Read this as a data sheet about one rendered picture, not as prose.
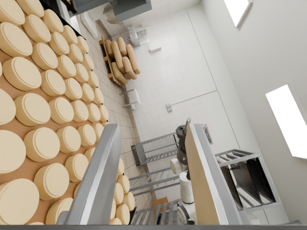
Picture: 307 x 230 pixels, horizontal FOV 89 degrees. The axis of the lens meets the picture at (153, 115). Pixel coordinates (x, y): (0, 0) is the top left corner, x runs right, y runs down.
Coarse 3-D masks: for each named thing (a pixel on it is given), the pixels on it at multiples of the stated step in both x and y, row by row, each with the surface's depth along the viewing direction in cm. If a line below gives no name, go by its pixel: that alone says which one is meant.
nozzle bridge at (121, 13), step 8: (80, 0) 67; (88, 0) 67; (96, 0) 67; (104, 0) 69; (112, 0) 61; (120, 0) 64; (128, 0) 64; (136, 0) 64; (144, 0) 63; (80, 8) 69; (88, 8) 70; (112, 8) 65; (120, 8) 64; (128, 8) 64; (136, 8) 64; (144, 8) 66; (120, 16) 66; (128, 16) 68
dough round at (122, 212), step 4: (124, 204) 43; (116, 208) 42; (120, 208) 41; (124, 208) 41; (116, 212) 40; (120, 212) 40; (124, 212) 41; (128, 212) 43; (116, 216) 40; (120, 216) 39; (124, 216) 40; (128, 216) 42; (124, 220) 39; (128, 220) 42; (124, 224) 39
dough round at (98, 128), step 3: (99, 123) 43; (93, 126) 41; (96, 126) 41; (99, 126) 42; (102, 126) 44; (96, 129) 40; (99, 129) 42; (102, 129) 43; (96, 132) 40; (99, 132) 41; (96, 135) 40; (99, 135) 41; (96, 138) 40; (99, 138) 40; (96, 141) 41
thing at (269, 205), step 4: (260, 204) 147; (268, 204) 143; (272, 204) 143; (276, 204) 142; (280, 204) 142; (248, 208) 147; (252, 208) 145; (256, 208) 144; (260, 208) 144; (264, 208) 144; (248, 212) 145
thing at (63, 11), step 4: (44, 0) 49; (48, 0) 48; (52, 0) 48; (56, 0) 48; (60, 0) 48; (48, 4) 48; (52, 4) 48; (56, 4) 48; (60, 4) 48; (52, 8) 48; (56, 8) 48; (60, 8) 48; (64, 8) 49; (60, 12) 48; (64, 12) 48; (64, 16) 48; (68, 16) 50; (68, 20) 49
